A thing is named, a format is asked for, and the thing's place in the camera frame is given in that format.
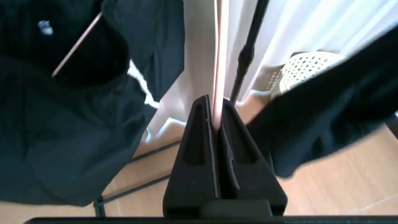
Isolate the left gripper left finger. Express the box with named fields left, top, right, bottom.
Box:
left=162, top=95, right=221, bottom=218

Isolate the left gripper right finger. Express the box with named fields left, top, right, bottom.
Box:
left=217, top=98, right=289, bottom=216

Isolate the black garment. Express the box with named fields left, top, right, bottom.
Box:
left=245, top=26, right=398, bottom=180
left=0, top=0, right=186, bottom=208

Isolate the black clothes rack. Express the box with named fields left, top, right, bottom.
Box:
left=92, top=0, right=271, bottom=218

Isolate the white laundry basket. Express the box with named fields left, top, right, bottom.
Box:
left=270, top=51, right=348, bottom=100

